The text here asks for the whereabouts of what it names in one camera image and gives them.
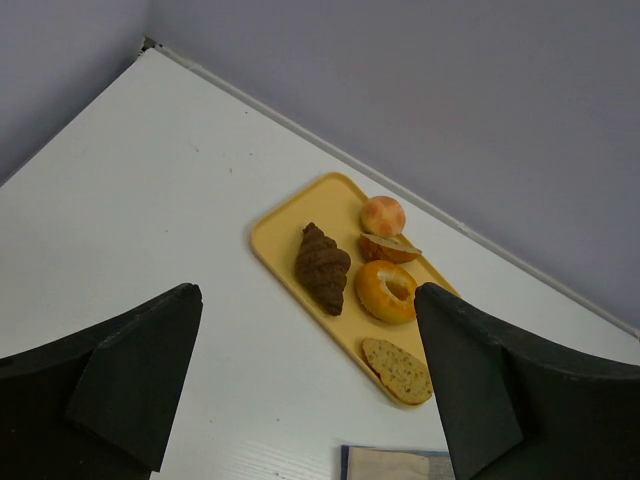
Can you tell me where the blue beige placemat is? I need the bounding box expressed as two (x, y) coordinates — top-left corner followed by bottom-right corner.
(340, 445), (455, 480)

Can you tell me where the round pink bread roll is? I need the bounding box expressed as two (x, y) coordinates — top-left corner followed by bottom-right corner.
(360, 196), (406, 238)

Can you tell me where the orange bagel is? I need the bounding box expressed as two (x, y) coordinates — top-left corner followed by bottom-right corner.
(355, 260), (417, 325)

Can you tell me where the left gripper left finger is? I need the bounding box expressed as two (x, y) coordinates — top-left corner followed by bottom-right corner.
(1, 283), (203, 479)

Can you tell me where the seeded bread slice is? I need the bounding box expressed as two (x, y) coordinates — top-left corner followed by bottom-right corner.
(361, 338), (433, 406)

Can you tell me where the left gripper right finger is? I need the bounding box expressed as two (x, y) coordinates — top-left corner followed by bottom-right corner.
(415, 283), (639, 479)

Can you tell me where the metal table edge rail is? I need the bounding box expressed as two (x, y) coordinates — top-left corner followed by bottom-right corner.
(139, 35), (640, 341)

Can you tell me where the yellow tray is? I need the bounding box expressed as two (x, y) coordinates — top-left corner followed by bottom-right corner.
(250, 173), (452, 407)

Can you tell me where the halved brown bread wedge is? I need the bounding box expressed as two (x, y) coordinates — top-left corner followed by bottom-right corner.
(358, 234), (422, 264)

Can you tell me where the chocolate croissant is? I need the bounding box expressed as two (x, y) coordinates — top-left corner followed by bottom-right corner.
(294, 222), (351, 317)

